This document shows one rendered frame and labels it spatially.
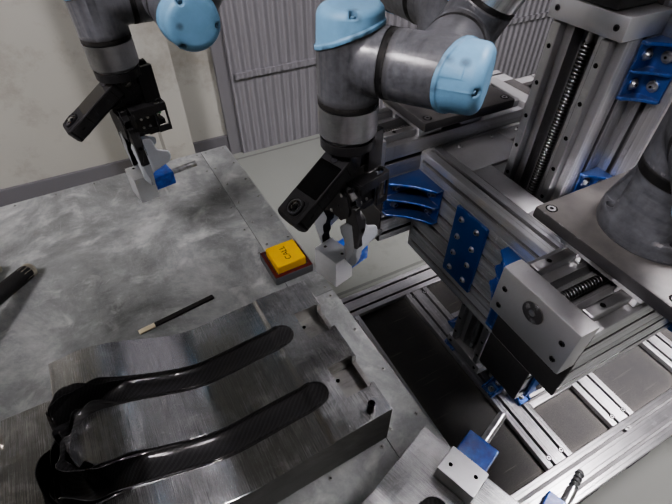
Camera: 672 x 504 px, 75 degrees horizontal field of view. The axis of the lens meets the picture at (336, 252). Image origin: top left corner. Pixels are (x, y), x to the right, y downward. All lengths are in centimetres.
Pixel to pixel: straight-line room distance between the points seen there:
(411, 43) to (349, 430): 45
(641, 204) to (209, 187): 87
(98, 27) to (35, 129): 184
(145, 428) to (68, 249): 56
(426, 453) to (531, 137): 59
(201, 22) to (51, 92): 191
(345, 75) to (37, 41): 205
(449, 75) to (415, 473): 47
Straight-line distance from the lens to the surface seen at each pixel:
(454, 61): 48
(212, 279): 89
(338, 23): 50
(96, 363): 67
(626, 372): 169
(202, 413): 64
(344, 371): 67
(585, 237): 68
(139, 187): 93
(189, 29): 67
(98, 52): 82
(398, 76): 49
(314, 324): 72
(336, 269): 68
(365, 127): 55
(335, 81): 52
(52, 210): 120
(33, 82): 252
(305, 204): 57
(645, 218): 67
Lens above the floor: 144
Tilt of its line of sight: 45 degrees down
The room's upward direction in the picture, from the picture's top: straight up
